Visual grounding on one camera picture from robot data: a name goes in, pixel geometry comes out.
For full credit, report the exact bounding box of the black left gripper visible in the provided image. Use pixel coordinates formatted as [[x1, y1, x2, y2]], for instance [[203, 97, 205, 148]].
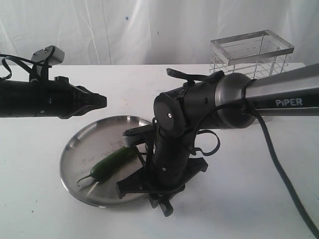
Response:
[[44, 76, 107, 119]]

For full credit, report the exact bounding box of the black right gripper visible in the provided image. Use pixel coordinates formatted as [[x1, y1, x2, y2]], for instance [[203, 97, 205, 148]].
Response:
[[116, 158, 208, 207]]

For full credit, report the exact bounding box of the green chili pepper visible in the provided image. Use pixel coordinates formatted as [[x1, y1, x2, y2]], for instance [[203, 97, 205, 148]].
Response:
[[77, 146, 138, 186]]

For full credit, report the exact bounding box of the black-handled serrated knife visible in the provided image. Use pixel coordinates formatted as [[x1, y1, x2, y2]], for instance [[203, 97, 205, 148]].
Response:
[[159, 198, 173, 217]]

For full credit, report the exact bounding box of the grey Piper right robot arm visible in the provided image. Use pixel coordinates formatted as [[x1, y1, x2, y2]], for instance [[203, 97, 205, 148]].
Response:
[[116, 64, 319, 208]]

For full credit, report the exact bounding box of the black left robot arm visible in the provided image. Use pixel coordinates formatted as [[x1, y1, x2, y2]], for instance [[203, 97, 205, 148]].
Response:
[[0, 76, 107, 119]]

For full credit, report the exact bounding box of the round stainless steel plate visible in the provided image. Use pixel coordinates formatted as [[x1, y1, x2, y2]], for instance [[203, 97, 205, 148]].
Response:
[[60, 116, 151, 208]]

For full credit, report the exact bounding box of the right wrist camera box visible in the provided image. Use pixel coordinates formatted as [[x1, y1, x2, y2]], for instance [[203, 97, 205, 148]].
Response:
[[123, 124, 156, 147]]

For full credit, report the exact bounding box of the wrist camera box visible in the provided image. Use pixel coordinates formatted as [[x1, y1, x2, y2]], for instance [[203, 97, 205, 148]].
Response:
[[123, 124, 156, 147], [31, 45, 65, 65]]

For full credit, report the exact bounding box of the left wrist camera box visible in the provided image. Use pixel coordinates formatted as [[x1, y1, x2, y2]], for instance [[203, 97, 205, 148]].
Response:
[[31, 45, 65, 65]]

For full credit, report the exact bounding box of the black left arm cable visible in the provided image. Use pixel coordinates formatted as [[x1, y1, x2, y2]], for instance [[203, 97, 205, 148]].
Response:
[[0, 54, 53, 82]]

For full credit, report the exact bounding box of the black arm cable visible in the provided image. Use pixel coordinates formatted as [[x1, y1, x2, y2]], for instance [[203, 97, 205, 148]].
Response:
[[166, 67, 319, 235], [0, 54, 53, 82]]

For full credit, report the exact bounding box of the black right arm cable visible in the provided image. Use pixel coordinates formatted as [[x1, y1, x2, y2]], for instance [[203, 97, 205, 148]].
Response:
[[166, 67, 319, 235]]

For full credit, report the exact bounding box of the steel wire utensil holder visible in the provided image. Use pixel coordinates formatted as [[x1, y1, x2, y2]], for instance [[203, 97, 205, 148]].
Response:
[[208, 29, 295, 122]]

